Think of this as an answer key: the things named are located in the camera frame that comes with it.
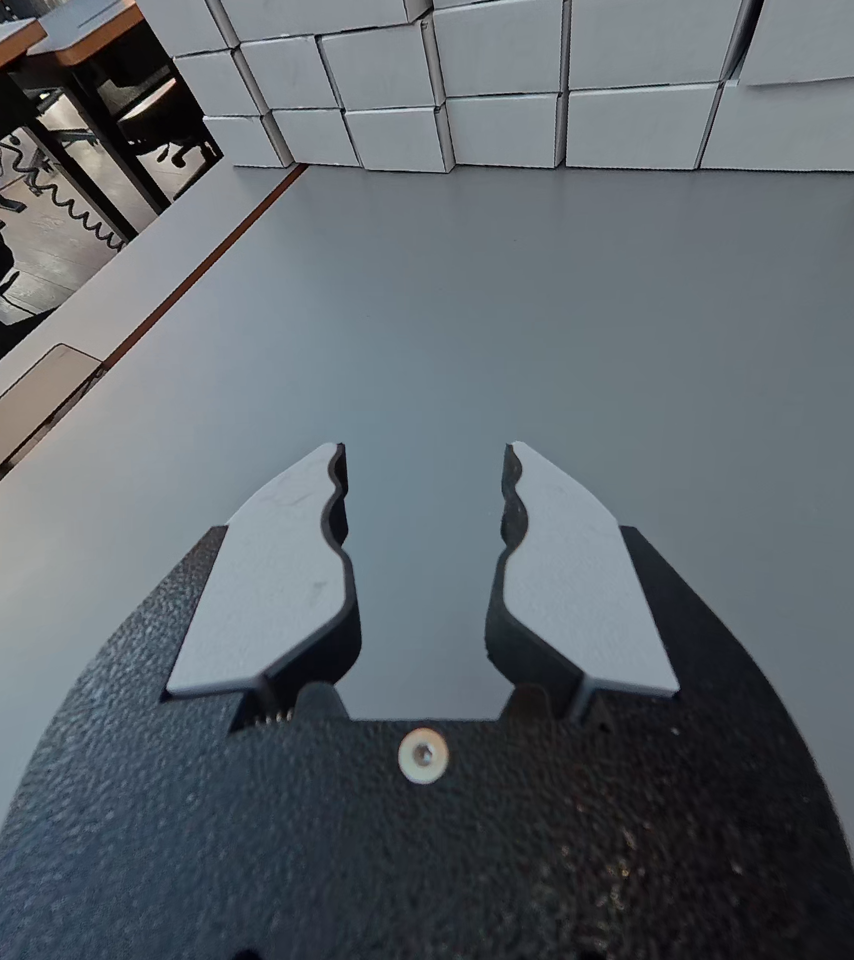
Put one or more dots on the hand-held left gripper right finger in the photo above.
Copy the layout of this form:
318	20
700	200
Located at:
584	592

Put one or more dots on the stack of white boxes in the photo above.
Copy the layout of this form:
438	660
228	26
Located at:
502	120

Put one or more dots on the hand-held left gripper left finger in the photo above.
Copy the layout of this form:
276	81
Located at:
269	585

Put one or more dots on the white table with brown edge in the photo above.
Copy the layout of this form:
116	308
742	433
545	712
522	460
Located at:
134	262

